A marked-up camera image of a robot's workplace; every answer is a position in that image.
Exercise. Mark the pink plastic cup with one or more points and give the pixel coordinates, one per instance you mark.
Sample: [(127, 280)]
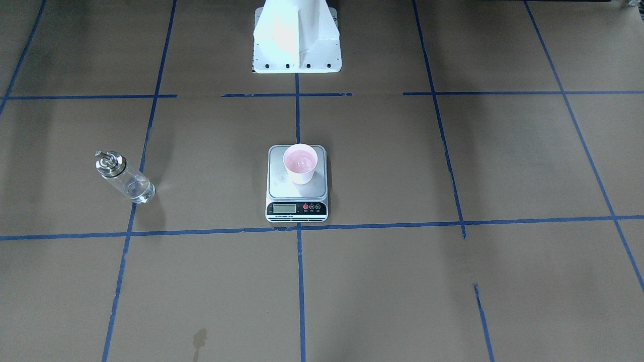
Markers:
[(300, 161)]

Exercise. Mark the glass sauce dispenser bottle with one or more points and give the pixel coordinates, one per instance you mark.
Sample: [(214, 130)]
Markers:
[(130, 182)]

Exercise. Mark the silver digital kitchen scale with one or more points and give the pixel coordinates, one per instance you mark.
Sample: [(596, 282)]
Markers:
[(287, 202)]

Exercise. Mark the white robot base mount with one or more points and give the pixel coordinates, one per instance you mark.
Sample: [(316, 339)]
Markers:
[(296, 37)]

